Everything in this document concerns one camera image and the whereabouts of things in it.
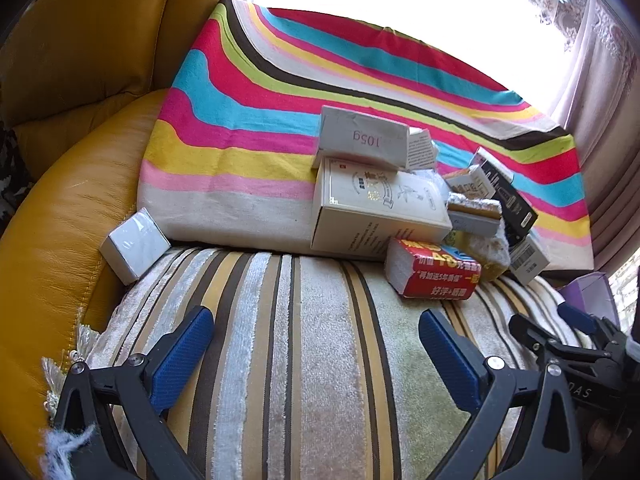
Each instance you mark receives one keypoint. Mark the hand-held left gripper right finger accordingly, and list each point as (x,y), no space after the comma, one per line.
(450,360)

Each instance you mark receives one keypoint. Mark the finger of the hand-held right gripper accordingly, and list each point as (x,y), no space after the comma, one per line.
(532,335)
(577,316)

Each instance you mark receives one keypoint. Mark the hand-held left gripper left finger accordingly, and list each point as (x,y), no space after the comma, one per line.
(182,355)

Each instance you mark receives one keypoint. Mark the purple cardboard box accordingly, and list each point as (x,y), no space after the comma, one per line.
(590,292)

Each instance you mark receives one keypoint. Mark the white barcode box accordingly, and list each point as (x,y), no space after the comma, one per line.
(530,260)

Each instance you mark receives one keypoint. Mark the red printed box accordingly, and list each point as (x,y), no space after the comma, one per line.
(435,272)

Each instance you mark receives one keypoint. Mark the small plain white box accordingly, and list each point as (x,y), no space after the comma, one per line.
(135,245)

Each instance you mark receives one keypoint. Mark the black box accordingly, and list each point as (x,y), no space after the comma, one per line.
(512,200)

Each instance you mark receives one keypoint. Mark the long yellow and white box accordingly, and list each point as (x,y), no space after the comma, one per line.
(472,215)

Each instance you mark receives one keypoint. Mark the large cream box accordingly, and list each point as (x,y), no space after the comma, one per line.
(375,210)

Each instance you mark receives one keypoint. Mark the white box with text flap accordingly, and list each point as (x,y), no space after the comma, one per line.
(419,150)

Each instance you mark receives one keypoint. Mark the white box with red digits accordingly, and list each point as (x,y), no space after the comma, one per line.
(360,135)

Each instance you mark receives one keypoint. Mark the striped velvet seat cushion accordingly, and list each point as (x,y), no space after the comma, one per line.
(325,335)

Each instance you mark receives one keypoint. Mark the beige pleated curtain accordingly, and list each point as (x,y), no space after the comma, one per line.
(610,135)

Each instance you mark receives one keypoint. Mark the dark patterned cloth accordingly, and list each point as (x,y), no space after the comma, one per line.
(10,175)

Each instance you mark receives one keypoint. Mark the rainbow striped cushion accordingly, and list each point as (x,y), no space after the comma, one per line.
(250,110)

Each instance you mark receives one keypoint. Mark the yellow leather sofa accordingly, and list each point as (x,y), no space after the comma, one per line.
(75,60)

